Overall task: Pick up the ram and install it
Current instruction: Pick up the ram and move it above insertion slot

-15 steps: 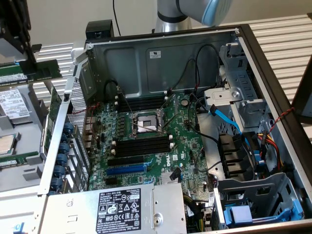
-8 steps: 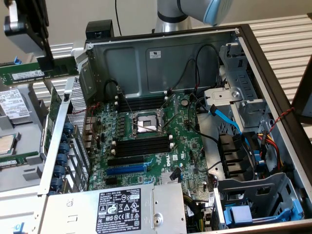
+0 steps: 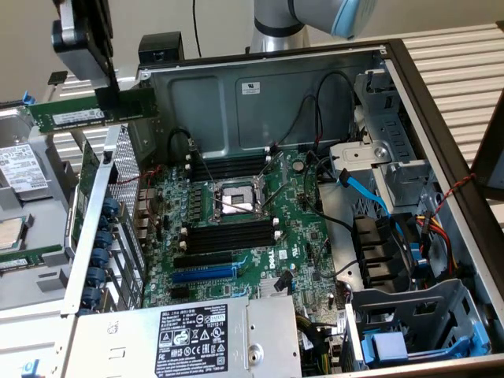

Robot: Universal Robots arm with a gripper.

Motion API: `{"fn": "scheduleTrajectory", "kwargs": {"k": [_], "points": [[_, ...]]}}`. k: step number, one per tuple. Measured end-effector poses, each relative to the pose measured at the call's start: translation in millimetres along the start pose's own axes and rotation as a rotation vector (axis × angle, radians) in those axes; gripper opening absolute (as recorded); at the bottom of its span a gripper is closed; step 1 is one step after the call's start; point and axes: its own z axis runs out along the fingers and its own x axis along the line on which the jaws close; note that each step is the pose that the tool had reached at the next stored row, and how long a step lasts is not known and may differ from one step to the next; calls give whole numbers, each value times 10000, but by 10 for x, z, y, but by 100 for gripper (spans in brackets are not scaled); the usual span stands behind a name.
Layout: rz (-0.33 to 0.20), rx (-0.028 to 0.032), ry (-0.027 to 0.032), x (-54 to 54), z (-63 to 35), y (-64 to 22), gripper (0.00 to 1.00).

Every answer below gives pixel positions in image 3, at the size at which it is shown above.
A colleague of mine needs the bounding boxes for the blue disk caddy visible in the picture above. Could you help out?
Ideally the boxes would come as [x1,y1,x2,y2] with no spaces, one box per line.
[361,322,491,367]

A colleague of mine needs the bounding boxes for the CPU chip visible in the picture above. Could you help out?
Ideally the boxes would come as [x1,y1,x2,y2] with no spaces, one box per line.
[0,215,32,253]

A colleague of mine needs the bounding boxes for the blue plastic connector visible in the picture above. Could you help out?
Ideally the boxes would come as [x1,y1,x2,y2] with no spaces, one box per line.
[408,240,429,275]

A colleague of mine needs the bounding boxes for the thin black wire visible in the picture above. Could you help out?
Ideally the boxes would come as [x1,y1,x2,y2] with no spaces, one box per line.
[314,70,358,153]
[275,96,316,153]

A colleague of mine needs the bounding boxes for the long black expansion slot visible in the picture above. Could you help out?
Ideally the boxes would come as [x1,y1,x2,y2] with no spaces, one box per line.
[172,251,234,269]

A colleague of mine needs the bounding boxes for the thin metal locking lever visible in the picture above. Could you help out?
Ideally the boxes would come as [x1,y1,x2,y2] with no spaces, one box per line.
[211,196,273,219]
[189,143,225,189]

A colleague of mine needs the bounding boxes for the metal socket cover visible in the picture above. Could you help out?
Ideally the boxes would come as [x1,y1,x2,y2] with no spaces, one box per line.
[256,150,287,213]

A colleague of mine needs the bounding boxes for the silver chipset heatsink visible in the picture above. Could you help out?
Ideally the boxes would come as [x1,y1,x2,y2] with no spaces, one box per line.
[258,275,295,299]

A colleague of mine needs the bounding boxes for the red yellow power wires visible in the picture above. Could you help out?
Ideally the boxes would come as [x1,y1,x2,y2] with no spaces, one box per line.
[415,210,464,279]

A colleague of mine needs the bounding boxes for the red black twisted wire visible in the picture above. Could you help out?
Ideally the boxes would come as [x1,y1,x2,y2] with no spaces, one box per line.
[431,172,480,224]
[117,165,162,222]

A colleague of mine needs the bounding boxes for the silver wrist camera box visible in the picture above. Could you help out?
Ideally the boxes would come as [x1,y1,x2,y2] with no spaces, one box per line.
[50,0,98,83]

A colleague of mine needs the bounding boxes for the long black cable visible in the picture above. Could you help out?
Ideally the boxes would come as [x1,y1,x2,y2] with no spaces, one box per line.
[302,149,355,234]

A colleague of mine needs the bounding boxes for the black ribbed plastic block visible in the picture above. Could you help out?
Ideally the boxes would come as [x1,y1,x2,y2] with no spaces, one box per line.
[351,213,406,295]

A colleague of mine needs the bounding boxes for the green graphics card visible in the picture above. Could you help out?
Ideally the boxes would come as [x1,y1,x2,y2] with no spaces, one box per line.
[66,129,102,253]

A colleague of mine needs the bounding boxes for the black camera cable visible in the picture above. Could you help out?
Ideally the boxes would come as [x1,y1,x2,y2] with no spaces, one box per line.
[191,0,202,57]

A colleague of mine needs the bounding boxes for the blue expansion slot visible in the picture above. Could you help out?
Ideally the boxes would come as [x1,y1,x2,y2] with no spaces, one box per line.
[171,264,238,284]

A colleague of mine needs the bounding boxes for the yellow black wire bundle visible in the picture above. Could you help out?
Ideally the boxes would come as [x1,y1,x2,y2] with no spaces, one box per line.
[297,313,346,376]

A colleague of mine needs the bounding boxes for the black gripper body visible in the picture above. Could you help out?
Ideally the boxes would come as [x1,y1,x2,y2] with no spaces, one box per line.
[72,0,119,90]

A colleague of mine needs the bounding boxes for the green motherboard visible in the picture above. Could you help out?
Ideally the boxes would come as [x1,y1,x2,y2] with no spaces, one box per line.
[135,147,347,316]

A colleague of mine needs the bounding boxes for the grey power supply box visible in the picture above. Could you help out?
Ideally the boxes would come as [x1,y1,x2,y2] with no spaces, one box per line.
[62,294,304,378]

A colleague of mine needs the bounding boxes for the grey parts rack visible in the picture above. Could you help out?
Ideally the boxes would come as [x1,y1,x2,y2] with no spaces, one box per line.
[0,104,82,314]

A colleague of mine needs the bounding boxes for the silver metal disk bay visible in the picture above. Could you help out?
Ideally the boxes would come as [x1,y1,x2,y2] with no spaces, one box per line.
[329,133,436,208]

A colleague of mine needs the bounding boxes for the open grey PC case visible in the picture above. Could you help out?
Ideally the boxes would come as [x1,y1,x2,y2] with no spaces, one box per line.
[61,37,504,378]

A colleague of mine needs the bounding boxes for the black looped cable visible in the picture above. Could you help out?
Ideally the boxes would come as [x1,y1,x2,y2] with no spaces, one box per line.
[167,126,198,165]

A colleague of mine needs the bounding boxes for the black angled wire plug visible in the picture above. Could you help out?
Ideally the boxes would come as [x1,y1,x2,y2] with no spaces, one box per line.
[275,270,295,293]

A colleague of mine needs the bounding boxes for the metal network port block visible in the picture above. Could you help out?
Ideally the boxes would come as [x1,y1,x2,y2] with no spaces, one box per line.
[137,187,155,209]

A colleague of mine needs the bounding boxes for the blue SATA wire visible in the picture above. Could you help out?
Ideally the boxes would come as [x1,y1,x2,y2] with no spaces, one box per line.
[337,168,413,247]

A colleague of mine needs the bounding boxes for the grey metal disk bay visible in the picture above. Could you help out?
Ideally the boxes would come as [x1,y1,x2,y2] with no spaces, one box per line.
[348,278,495,371]

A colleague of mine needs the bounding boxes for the RAM slot white latches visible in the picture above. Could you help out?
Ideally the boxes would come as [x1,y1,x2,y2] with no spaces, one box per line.
[185,146,272,163]
[179,231,283,254]
[185,156,273,174]
[179,218,281,240]

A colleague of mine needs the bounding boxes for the green RAM stick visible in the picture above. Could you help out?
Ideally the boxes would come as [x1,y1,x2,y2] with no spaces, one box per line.
[29,87,161,134]
[0,244,64,272]

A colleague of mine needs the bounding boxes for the dark flat panel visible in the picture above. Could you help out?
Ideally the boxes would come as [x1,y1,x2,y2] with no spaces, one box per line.
[470,88,504,202]

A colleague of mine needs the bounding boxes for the CPU socket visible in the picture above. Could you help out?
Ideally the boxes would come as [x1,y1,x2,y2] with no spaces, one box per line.
[212,179,272,221]

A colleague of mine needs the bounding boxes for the silver hard disk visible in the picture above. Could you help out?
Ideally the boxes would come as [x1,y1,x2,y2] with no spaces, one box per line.
[0,106,54,202]

